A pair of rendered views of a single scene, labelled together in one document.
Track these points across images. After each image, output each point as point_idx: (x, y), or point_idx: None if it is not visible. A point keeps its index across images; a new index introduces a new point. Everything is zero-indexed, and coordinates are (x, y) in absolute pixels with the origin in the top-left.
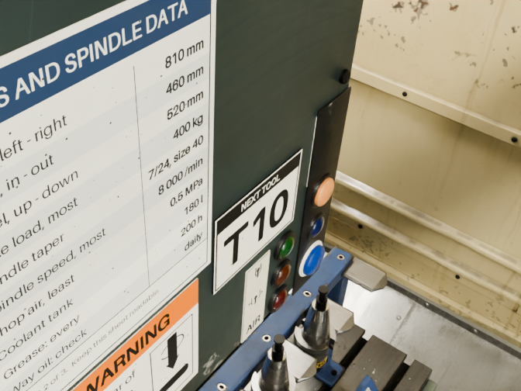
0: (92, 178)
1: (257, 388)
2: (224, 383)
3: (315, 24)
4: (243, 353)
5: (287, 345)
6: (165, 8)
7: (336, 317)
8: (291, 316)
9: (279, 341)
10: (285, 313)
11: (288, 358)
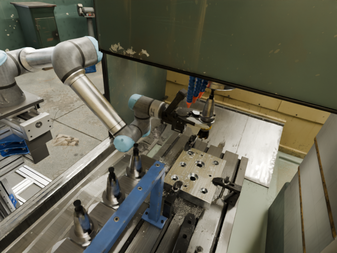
0: None
1: (122, 190)
2: (138, 190)
3: None
4: (129, 207)
5: (103, 221)
6: None
7: (64, 249)
8: (99, 237)
9: (111, 167)
10: (102, 240)
11: (104, 213)
